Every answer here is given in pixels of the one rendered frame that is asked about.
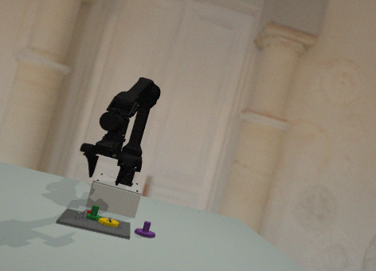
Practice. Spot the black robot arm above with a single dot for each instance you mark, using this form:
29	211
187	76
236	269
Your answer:
140	98

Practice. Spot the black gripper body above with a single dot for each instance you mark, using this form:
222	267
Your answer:
128	160

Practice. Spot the purple gear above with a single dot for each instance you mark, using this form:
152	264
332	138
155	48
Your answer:
144	232

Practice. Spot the green gear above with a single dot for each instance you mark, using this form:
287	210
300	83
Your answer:
93	215

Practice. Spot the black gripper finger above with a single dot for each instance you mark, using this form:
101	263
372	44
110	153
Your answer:
124	169
92	160

